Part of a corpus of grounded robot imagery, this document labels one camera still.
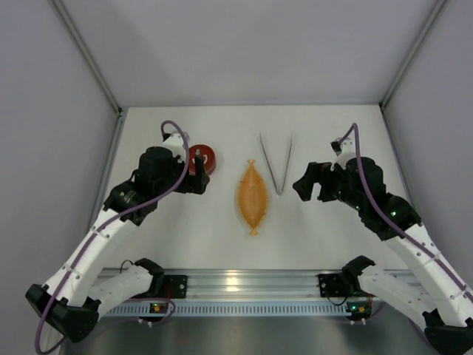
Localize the red round lid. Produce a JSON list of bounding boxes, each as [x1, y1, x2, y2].
[[188, 144, 217, 175]]

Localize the stainless steel tongs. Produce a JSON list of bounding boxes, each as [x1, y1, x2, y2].
[[258, 132, 293, 196]]

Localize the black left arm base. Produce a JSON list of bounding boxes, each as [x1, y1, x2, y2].
[[146, 274, 188, 299]]

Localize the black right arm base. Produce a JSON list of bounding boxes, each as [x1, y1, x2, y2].
[[317, 272, 368, 299]]

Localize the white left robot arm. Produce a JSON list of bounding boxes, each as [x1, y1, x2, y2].
[[26, 146, 210, 343]]

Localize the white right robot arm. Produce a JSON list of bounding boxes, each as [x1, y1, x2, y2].
[[293, 158, 472, 354]]

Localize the boat-shaped woven basket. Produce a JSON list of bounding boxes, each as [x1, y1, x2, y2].
[[236, 158, 269, 236]]

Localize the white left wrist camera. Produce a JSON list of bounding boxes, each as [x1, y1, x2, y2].
[[162, 131, 189, 161]]

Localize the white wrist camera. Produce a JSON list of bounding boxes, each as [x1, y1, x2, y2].
[[162, 131, 189, 161], [330, 138, 356, 170]]

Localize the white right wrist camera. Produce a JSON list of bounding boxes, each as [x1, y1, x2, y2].
[[330, 138, 356, 170]]

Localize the aluminium frame post left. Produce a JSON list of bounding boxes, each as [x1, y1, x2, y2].
[[47, 0, 123, 115]]

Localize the aluminium mounting rail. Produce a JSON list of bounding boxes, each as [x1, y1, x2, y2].
[[92, 268, 422, 302]]

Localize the slotted cable duct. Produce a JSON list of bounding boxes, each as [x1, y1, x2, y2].
[[105, 301, 367, 318]]

